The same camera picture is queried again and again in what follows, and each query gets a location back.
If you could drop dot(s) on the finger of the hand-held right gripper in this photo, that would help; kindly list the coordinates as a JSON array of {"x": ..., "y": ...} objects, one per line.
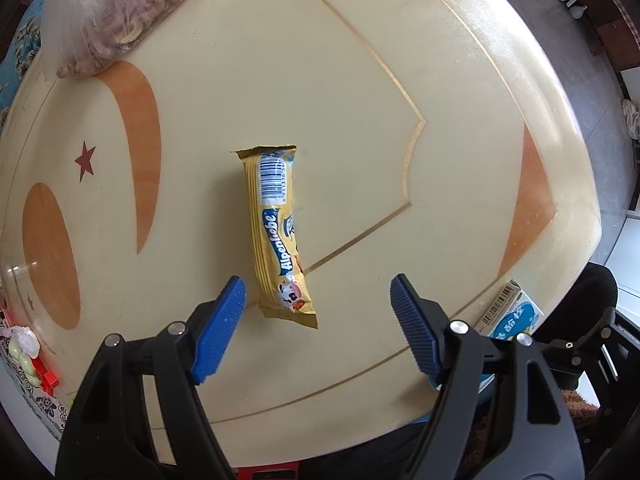
[{"x": 575, "y": 342}]

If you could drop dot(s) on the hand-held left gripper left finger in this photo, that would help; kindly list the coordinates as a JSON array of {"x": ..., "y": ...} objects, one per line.
[{"x": 220, "y": 330}]

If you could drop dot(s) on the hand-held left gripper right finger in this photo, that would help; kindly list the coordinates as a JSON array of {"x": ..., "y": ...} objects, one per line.
[{"x": 415, "y": 330}]

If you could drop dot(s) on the white and blue box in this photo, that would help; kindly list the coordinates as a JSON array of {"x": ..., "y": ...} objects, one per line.
[{"x": 515, "y": 310}]

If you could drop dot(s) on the yellow candy wrapper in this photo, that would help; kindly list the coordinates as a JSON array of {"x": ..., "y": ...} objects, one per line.
[{"x": 277, "y": 240}]

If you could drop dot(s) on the brown mat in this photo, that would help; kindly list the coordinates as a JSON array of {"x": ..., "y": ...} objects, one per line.
[{"x": 582, "y": 407}]

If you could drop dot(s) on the small red block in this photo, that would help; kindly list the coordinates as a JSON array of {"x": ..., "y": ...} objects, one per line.
[{"x": 50, "y": 380}]

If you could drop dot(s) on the white and green toy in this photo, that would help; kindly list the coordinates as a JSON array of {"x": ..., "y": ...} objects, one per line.
[{"x": 22, "y": 350}]

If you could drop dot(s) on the white cloth bundle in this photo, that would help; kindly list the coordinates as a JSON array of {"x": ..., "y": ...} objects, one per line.
[{"x": 631, "y": 117}]

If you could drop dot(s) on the dark wooden furniture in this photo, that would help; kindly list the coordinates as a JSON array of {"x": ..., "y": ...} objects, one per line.
[{"x": 615, "y": 15}]

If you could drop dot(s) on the clear bag of nuts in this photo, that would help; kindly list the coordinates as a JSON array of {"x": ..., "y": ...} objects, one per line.
[{"x": 115, "y": 15}]

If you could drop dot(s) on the blue patterned cloth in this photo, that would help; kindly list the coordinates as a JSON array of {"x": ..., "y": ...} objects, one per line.
[{"x": 17, "y": 60}]

